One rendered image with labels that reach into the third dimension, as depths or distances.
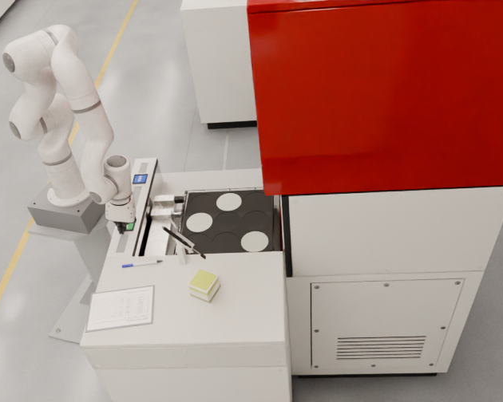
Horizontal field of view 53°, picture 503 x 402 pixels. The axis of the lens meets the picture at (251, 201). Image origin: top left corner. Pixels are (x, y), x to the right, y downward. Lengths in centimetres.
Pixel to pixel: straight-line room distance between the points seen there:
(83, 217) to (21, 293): 122
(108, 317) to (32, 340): 136
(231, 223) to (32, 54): 89
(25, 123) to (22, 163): 226
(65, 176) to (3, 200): 184
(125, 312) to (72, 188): 67
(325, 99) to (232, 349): 78
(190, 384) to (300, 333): 58
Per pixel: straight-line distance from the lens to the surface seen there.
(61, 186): 214
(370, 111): 138
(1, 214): 382
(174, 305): 165
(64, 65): 156
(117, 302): 171
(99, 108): 160
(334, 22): 125
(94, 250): 237
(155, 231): 200
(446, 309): 211
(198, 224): 195
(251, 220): 193
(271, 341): 154
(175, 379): 177
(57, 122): 201
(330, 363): 238
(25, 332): 307
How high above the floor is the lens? 229
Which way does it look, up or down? 44 degrees down
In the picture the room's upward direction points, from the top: 7 degrees counter-clockwise
